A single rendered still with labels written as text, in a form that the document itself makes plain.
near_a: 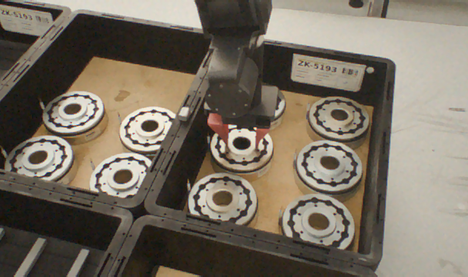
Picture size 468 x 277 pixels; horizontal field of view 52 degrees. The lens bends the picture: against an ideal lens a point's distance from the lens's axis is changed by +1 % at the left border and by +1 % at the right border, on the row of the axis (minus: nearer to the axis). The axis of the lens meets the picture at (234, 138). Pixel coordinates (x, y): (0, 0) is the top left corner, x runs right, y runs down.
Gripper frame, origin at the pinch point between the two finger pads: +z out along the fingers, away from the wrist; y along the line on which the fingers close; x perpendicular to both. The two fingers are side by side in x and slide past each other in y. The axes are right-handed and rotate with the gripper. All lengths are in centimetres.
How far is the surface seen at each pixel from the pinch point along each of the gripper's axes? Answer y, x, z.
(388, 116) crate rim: 21.7, 3.0, -5.6
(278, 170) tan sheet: 6.3, -1.8, 4.3
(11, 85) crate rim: -37.2, 0.2, -6.3
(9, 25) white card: -51, 23, -1
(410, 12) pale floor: 62, 185, 85
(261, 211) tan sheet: 4.6, -10.0, 4.4
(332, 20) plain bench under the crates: 15, 63, 16
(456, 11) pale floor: 86, 191, 85
